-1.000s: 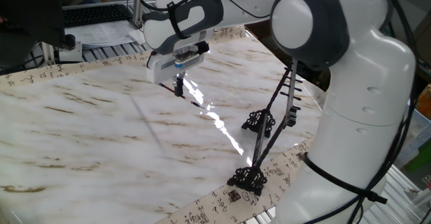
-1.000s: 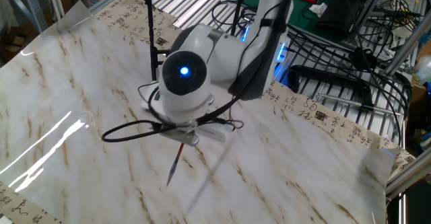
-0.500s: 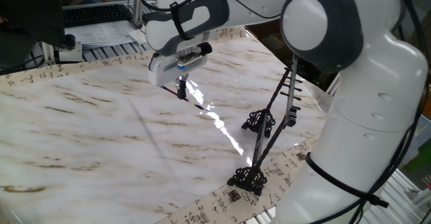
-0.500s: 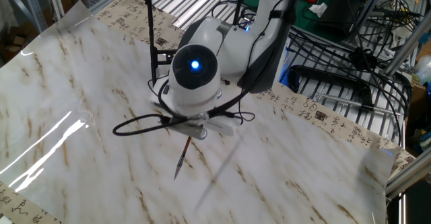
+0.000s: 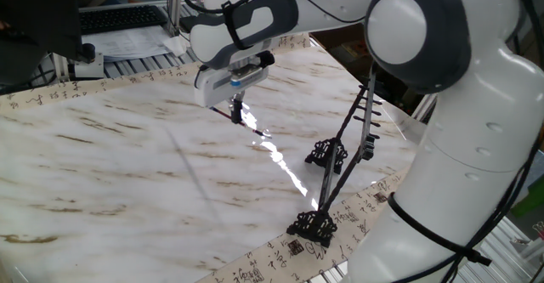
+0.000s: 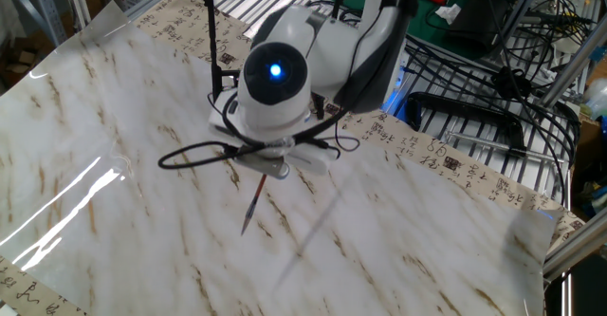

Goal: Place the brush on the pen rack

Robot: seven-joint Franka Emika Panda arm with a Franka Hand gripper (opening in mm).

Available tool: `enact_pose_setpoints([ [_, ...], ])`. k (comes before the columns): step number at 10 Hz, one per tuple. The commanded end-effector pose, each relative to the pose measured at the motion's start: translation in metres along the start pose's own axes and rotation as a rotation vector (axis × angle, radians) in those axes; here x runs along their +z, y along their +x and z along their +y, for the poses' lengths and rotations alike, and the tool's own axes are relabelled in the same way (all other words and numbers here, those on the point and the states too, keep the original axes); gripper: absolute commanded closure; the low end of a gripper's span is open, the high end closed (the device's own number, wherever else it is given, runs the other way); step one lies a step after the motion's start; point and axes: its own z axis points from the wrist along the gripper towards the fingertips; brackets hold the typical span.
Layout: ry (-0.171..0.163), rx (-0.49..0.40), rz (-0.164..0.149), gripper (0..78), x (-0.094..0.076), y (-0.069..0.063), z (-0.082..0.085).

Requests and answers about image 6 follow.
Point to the white crumpled paper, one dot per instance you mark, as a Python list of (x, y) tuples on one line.
[(448, 13)]

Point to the grey steel shelf frame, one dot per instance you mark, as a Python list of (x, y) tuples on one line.
[(45, 3)]

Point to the brown cardboard scraps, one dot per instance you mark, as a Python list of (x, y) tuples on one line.
[(23, 62)]

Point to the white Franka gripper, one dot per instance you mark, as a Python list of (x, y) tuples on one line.
[(313, 159)]

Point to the beige calligraphy paper sheet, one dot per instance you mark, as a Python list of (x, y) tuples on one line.
[(427, 154)]

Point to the brown calligraphy brush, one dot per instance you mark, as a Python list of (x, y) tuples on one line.
[(253, 204)]

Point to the black bent clamp bracket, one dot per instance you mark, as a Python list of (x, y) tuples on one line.
[(455, 102)]

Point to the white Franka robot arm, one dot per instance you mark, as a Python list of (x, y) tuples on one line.
[(275, 112)]

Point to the silver camera box blue end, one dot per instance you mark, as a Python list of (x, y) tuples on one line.
[(265, 165)]

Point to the green cutting mat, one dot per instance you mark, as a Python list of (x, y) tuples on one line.
[(427, 31)]

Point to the clear plastic bottle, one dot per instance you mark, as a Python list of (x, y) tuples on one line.
[(597, 98)]

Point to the black carved pen rack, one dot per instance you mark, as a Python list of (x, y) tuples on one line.
[(210, 26)]

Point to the thin metal rod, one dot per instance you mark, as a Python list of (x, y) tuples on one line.
[(493, 143)]

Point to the glossy marble pattern mat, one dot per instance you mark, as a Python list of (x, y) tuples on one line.
[(355, 240)]

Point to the flat black box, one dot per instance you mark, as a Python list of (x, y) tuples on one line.
[(479, 26)]

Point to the brown cardboard box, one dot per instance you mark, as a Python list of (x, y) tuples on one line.
[(588, 140)]

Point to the black round plug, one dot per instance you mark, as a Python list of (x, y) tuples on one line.
[(512, 83)]

